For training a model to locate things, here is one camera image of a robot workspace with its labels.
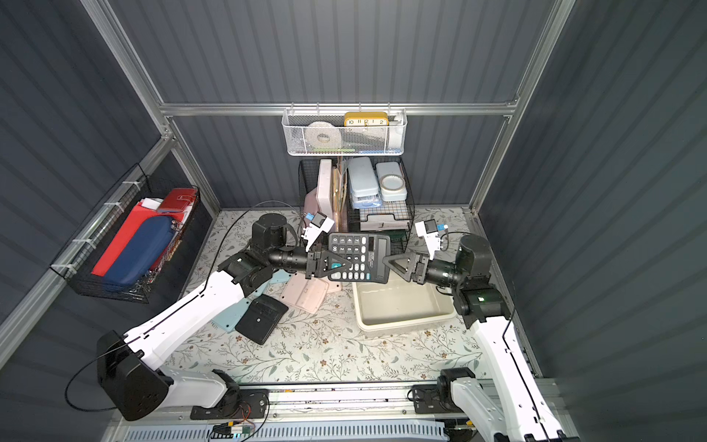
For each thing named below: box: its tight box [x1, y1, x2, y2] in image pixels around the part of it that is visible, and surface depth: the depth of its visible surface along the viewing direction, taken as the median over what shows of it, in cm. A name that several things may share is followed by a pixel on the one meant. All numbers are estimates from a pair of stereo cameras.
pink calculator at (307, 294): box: [279, 271, 343, 315], surface depth 95 cm
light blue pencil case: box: [347, 156, 383, 209], surface depth 96 cm
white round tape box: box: [375, 161, 408, 202], surface depth 99 cm
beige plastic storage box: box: [351, 279, 458, 332], surface depth 91 cm
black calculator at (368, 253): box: [327, 232, 391, 284], surface depth 64 cm
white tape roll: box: [304, 120, 343, 150], surface depth 86 cm
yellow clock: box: [343, 111, 390, 128], surface depth 90 cm
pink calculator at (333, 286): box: [324, 279, 343, 294], surface depth 97 cm
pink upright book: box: [315, 158, 333, 221], surface depth 95 cm
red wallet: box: [157, 187, 198, 213], surface depth 82 cm
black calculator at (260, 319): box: [234, 293, 290, 345], surface depth 88 cm
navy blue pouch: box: [102, 215, 175, 287], surface depth 70 cm
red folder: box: [91, 201, 178, 278], surface depth 74 cm
